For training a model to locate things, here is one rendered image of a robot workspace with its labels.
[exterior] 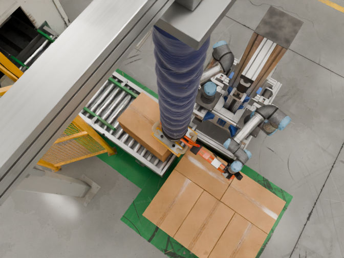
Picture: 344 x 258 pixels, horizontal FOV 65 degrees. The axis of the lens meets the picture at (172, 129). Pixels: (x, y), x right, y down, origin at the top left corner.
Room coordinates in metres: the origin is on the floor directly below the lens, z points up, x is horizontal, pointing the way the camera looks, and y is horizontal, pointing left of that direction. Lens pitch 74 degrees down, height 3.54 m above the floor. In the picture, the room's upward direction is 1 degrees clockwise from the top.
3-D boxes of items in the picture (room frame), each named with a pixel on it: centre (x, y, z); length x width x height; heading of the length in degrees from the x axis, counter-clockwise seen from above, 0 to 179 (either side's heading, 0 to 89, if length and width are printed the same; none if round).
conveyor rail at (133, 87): (1.54, 0.70, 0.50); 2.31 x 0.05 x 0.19; 56
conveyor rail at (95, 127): (1.01, 1.07, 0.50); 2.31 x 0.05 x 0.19; 56
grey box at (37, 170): (0.28, 1.05, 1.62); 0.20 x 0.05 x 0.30; 56
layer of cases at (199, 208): (-0.01, -0.47, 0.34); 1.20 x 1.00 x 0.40; 56
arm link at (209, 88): (1.07, -0.35, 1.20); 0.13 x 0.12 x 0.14; 25
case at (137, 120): (0.82, 0.20, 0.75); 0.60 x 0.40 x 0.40; 52
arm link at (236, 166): (0.30, -0.49, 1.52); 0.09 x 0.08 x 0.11; 137
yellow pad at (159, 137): (0.58, 0.04, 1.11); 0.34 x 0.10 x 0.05; 51
